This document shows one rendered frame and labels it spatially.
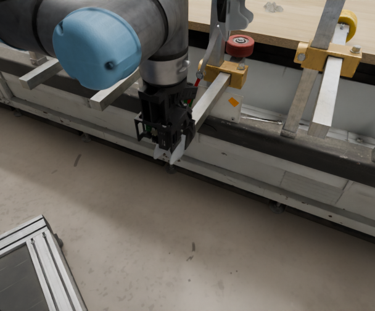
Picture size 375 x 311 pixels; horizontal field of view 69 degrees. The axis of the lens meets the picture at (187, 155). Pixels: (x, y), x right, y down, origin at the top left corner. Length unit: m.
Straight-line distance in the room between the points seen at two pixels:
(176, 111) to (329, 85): 0.31
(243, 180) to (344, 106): 0.60
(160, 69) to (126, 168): 1.33
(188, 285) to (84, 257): 0.50
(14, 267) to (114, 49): 1.11
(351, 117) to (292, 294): 0.77
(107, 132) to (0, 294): 0.93
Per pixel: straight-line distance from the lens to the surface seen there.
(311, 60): 0.74
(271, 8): 1.13
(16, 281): 1.27
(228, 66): 0.81
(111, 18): 0.30
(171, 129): 0.44
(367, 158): 0.90
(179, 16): 0.38
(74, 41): 0.29
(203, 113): 0.65
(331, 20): 0.71
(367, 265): 1.58
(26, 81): 0.90
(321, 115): 0.53
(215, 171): 1.43
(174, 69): 0.41
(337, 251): 1.55
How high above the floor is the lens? 1.25
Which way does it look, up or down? 46 degrees down
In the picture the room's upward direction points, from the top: straight up
